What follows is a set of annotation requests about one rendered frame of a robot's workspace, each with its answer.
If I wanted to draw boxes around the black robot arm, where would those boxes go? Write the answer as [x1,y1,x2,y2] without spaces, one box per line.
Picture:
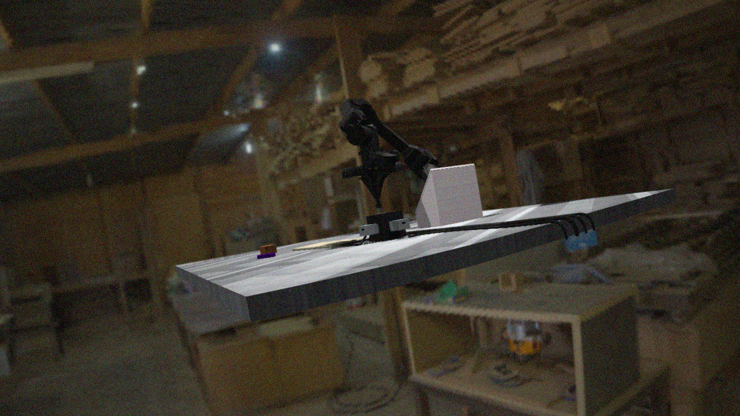
[339,98,439,181]

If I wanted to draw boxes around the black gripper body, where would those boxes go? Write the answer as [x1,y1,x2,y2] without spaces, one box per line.
[342,145,404,179]

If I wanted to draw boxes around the brown rectangular block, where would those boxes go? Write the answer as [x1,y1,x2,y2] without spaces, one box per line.
[260,244,277,255]

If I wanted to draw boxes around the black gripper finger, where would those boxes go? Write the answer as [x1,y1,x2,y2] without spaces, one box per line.
[376,173,389,199]
[358,175,378,199]

